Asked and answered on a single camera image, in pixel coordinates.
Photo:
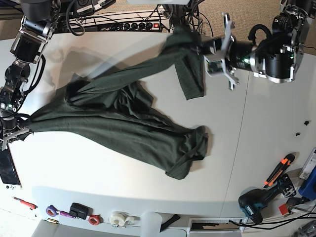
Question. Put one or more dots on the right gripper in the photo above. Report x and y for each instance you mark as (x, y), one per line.
(13, 129)

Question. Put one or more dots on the white paper roll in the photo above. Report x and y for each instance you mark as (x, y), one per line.
(150, 224)

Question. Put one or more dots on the teal black power drill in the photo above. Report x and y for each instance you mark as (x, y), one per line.
(254, 201)

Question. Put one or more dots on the red screwdriver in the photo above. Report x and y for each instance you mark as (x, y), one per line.
(28, 204)

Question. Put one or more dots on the black action camera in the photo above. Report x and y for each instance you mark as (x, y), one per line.
(79, 211)

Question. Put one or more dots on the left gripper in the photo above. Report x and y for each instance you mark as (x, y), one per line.
(220, 48)

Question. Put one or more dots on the dark green t-shirt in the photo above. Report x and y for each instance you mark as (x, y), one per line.
(115, 111)

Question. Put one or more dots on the red tape roll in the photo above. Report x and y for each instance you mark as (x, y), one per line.
(94, 220)

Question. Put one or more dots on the orange black utility knife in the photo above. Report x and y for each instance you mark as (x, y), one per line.
(278, 170)

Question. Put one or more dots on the blue box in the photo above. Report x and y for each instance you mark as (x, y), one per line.
(308, 188)

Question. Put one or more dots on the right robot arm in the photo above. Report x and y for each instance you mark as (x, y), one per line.
(40, 19)

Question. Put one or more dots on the clear tape dispenser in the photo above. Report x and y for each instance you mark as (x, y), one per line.
(122, 219)

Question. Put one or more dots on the purple tape roll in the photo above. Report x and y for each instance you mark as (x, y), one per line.
(51, 211)

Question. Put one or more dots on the white handheld game console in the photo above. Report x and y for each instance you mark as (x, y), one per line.
(8, 173)

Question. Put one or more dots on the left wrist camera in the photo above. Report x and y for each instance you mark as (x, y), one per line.
(213, 67)

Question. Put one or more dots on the black power strip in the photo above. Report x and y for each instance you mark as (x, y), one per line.
(133, 27)

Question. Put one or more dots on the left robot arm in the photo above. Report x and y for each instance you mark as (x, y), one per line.
(274, 54)

